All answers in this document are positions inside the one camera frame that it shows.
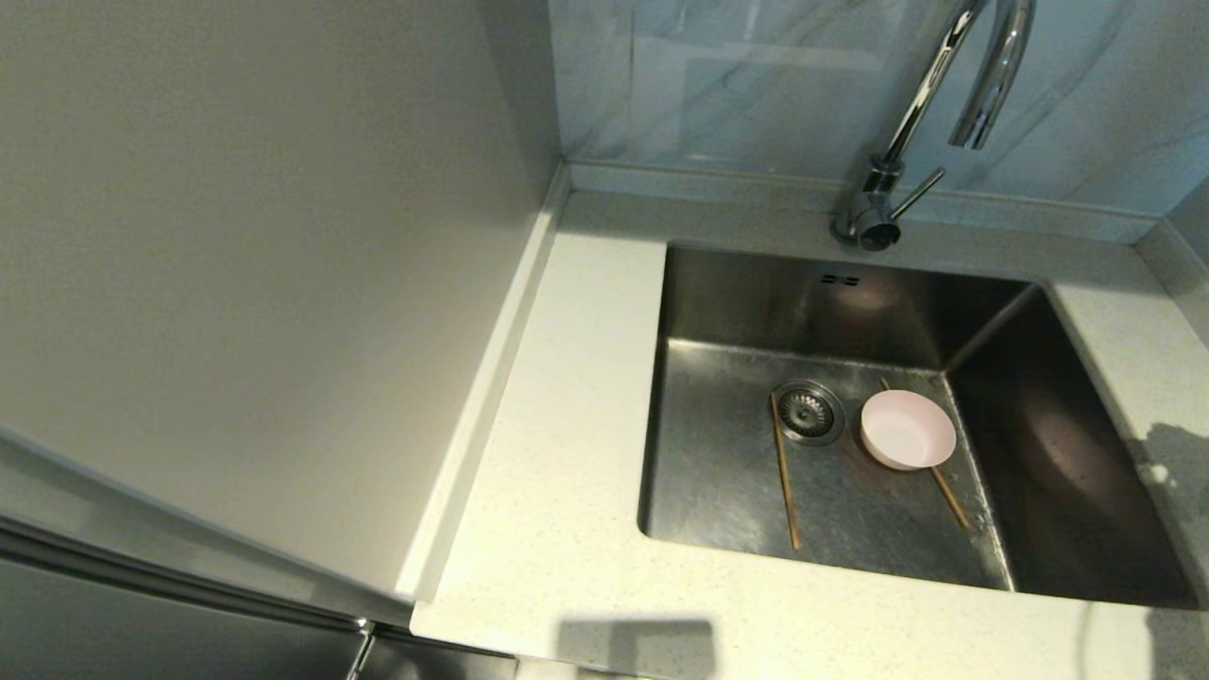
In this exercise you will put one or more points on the chrome faucet lever rod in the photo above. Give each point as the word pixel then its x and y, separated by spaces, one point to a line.
pixel 918 194

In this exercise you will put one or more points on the tall cabinet unit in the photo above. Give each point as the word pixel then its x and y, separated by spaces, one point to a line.
pixel 236 283

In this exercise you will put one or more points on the silver cabinet rail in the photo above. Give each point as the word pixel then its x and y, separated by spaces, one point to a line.
pixel 189 586

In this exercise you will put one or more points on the under-counter cabinet front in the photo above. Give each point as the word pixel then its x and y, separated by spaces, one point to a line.
pixel 434 663

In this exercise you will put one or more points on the round metal drain strainer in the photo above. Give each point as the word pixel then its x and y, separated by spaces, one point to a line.
pixel 806 411

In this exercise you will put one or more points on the chrome gooseneck faucet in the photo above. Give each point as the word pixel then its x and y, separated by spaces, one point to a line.
pixel 926 85

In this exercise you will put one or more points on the brown wooden chopstick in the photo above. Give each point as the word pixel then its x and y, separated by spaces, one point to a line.
pixel 785 472
pixel 949 496

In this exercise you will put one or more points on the stainless steel sink basin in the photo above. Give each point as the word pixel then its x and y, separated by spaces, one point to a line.
pixel 888 519

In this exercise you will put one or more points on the pink plastic bowl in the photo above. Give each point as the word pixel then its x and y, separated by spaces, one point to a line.
pixel 907 430

